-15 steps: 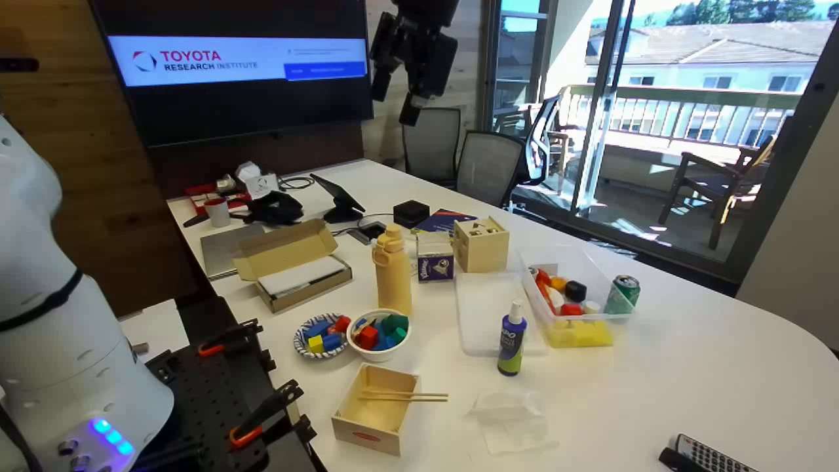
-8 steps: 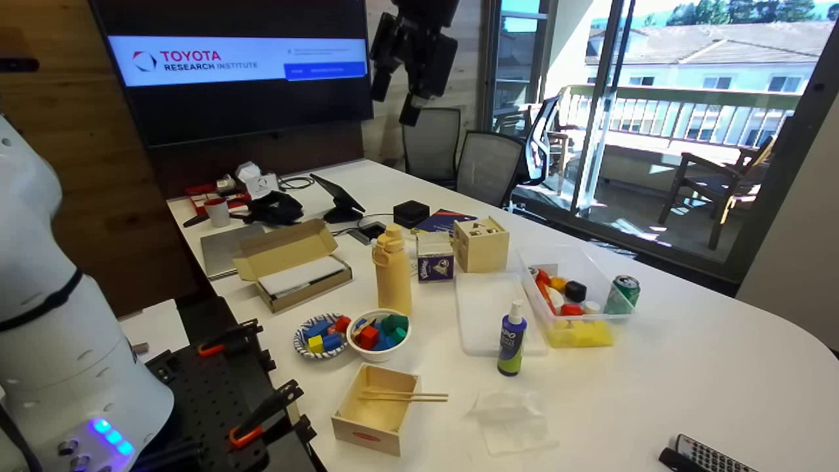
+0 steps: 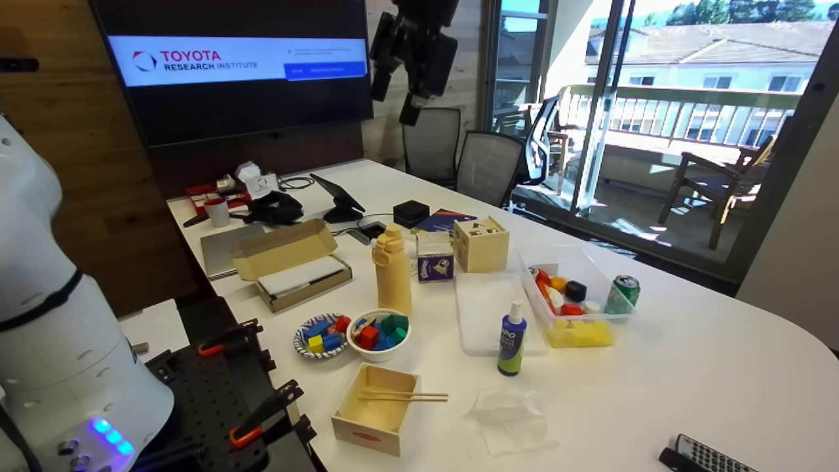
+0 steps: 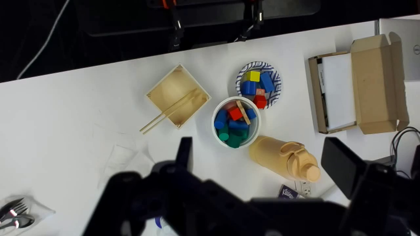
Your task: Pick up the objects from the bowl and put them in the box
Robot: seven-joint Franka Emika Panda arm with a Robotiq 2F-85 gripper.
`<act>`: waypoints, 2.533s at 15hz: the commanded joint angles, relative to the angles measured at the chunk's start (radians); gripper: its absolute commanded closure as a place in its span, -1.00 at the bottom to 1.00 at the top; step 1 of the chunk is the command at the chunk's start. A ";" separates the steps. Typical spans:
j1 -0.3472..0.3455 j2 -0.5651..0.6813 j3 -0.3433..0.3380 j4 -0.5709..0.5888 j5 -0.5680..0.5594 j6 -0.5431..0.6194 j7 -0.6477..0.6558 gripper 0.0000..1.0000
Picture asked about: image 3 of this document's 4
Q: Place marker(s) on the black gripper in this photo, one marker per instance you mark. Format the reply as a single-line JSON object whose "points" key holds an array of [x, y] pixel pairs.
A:
{"points": [[423, 18]]}

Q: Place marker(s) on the red wooden cube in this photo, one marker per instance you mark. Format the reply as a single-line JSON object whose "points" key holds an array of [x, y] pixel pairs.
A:
{"points": [[342, 323], [369, 336]]}

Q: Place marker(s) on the blue wooden cylinder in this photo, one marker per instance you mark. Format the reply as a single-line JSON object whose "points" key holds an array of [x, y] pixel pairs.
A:
{"points": [[385, 341]]}

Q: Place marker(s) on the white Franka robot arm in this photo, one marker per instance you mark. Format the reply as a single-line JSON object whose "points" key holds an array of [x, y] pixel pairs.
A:
{"points": [[54, 349]]}

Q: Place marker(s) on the small black box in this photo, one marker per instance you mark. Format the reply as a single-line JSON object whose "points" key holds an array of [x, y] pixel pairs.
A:
{"points": [[411, 214]]}

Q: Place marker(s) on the wooden shape sorter box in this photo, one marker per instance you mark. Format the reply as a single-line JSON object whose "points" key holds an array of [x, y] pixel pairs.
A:
{"points": [[482, 247]]}

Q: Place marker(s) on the patterned cube box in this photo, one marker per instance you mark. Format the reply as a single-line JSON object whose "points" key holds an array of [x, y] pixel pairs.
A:
{"points": [[436, 259]]}

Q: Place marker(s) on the open cardboard box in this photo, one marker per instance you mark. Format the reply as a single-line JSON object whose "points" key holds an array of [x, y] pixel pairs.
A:
{"points": [[290, 250]]}

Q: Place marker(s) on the red flat box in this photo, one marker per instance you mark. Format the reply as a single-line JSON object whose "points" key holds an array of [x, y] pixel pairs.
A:
{"points": [[203, 201]]}

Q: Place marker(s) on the white plastic bowl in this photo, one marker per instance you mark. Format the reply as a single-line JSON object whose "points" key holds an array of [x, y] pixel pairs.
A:
{"points": [[378, 345]]}

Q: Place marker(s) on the blue patterned paper bowl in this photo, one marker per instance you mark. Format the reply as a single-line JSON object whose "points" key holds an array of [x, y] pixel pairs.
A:
{"points": [[321, 353]]}

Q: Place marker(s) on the open wooden box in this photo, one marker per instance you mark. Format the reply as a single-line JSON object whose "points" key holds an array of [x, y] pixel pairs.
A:
{"points": [[372, 420]]}

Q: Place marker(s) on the grey mesh office chair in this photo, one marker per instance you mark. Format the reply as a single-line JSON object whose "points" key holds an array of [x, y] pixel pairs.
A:
{"points": [[490, 166], [433, 146]]}

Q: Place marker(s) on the black office chair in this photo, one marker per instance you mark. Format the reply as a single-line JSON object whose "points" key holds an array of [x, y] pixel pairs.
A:
{"points": [[542, 140]]}

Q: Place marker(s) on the blue book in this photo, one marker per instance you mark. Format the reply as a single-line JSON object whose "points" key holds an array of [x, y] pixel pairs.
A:
{"points": [[449, 219]]}

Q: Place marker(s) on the black smartphone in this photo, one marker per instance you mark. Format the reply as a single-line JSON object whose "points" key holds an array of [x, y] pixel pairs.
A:
{"points": [[369, 233]]}

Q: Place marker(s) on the white crumpled item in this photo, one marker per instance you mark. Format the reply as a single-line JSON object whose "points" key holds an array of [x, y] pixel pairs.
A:
{"points": [[259, 179]]}

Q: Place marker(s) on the black pouch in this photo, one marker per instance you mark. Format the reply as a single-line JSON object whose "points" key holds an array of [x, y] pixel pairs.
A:
{"points": [[277, 210]]}

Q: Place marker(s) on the tan plastic bottle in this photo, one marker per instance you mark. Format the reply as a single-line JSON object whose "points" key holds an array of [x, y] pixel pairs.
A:
{"points": [[394, 276]]}

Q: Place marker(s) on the white foam sheet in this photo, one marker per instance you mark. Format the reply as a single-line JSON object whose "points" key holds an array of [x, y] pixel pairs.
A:
{"points": [[304, 276]]}

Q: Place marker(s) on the small white cup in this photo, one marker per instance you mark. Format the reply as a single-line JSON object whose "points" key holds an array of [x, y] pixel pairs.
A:
{"points": [[218, 216]]}

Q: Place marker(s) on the red toy piece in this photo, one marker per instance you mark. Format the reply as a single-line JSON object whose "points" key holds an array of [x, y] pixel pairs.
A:
{"points": [[572, 310], [543, 280]]}

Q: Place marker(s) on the green wooden block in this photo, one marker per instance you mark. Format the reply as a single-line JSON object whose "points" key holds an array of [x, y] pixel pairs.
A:
{"points": [[394, 326]]}

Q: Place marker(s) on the balcony railing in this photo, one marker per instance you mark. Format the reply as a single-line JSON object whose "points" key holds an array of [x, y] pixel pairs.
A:
{"points": [[684, 109]]}

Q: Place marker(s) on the small black cube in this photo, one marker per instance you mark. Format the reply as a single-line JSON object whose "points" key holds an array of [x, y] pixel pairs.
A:
{"points": [[575, 292]]}

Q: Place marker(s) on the blue rectangular wooden block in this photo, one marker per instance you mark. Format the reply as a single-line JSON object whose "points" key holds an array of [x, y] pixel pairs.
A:
{"points": [[315, 326]]}

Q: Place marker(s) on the blue bridge shaped block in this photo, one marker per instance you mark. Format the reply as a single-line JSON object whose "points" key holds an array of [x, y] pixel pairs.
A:
{"points": [[334, 341]]}

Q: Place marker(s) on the yellow wooden cube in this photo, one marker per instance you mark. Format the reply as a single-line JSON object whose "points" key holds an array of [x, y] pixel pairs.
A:
{"points": [[315, 345]]}

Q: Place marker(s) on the clear plastic container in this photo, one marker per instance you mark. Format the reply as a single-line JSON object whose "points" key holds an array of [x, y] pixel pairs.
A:
{"points": [[568, 328]]}

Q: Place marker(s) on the green drink can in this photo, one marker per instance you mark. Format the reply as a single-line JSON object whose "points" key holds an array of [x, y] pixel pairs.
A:
{"points": [[622, 294]]}

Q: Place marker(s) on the outdoor wooden chair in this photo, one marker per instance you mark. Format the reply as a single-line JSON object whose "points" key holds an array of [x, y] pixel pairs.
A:
{"points": [[710, 179]]}

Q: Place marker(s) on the yellow sponge block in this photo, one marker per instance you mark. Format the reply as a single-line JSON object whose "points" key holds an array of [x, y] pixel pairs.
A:
{"points": [[580, 334]]}

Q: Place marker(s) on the black orange clamp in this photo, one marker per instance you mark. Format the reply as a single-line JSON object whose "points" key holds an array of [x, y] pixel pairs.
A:
{"points": [[230, 340], [265, 412]]}

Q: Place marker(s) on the clear plastic bag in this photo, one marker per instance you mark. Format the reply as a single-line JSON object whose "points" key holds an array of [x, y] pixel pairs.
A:
{"points": [[512, 420]]}

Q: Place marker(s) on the black remote control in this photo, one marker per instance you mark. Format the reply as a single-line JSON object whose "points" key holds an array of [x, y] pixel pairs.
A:
{"points": [[710, 457]]}

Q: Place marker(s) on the wall mounted TV screen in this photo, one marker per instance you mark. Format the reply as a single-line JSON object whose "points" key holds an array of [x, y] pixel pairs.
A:
{"points": [[238, 107]]}

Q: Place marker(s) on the black perforated mount plate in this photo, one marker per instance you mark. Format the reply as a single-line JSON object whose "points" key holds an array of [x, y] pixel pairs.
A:
{"points": [[206, 402]]}

